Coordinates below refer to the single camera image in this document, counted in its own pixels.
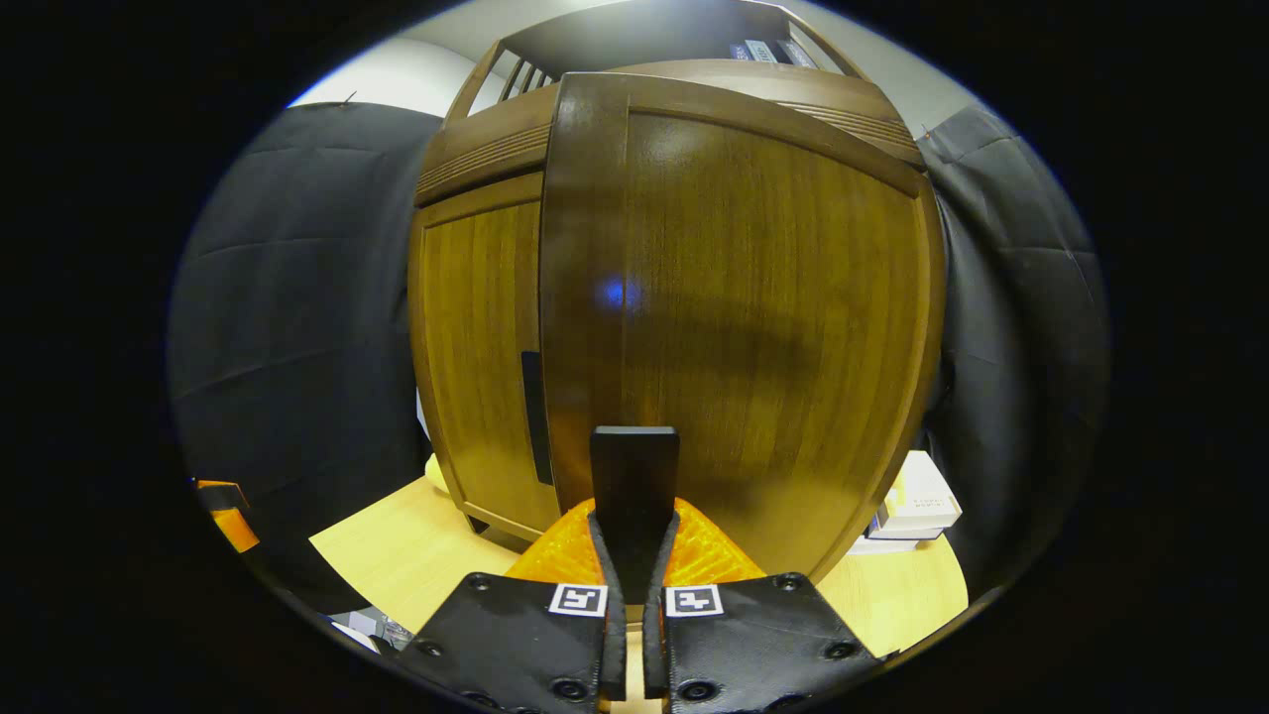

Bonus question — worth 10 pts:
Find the wooden double-door shoe cabinet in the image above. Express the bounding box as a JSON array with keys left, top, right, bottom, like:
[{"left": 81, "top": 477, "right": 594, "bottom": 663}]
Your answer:
[{"left": 408, "top": 0, "right": 948, "bottom": 586}]

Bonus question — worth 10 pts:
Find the wooden cabinet drawer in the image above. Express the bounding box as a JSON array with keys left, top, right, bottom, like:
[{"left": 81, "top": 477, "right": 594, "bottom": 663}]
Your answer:
[{"left": 414, "top": 59, "right": 928, "bottom": 207}]

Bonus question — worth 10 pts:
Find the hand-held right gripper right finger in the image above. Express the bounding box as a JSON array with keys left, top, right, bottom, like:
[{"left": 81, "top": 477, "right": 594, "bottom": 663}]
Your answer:
[{"left": 642, "top": 496, "right": 885, "bottom": 714}]

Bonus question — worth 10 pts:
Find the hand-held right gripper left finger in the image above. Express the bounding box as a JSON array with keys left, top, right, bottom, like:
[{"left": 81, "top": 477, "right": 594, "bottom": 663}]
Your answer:
[{"left": 397, "top": 496, "right": 631, "bottom": 714}]

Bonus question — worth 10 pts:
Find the wooden shoe cabinet door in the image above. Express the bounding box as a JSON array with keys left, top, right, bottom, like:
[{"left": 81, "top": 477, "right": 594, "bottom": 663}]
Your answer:
[
  {"left": 540, "top": 71, "right": 945, "bottom": 586},
  {"left": 409, "top": 174, "right": 561, "bottom": 541}
]

